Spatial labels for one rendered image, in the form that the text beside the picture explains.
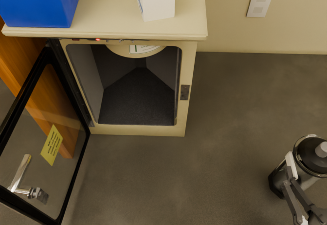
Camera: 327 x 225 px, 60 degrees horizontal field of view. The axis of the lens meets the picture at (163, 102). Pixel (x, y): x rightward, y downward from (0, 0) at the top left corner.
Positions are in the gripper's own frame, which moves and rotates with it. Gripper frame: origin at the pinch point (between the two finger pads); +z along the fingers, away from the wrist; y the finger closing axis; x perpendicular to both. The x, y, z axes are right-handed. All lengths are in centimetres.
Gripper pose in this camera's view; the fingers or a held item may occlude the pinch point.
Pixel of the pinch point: (309, 163)
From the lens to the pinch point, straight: 81.9
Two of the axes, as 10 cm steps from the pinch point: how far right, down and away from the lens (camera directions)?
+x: 0.0, 5.6, 8.3
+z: 0.4, -8.2, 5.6
